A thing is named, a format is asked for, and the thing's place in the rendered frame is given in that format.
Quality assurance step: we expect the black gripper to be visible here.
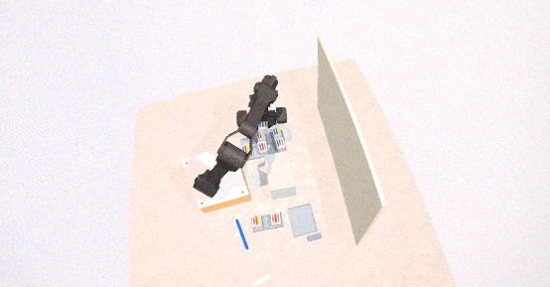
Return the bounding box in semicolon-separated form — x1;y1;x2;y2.
236;106;288;129

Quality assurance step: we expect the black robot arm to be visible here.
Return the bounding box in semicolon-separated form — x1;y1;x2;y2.
193;74;278;199

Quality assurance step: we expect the beige flat panel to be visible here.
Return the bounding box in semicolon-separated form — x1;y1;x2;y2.
317;35;387;246

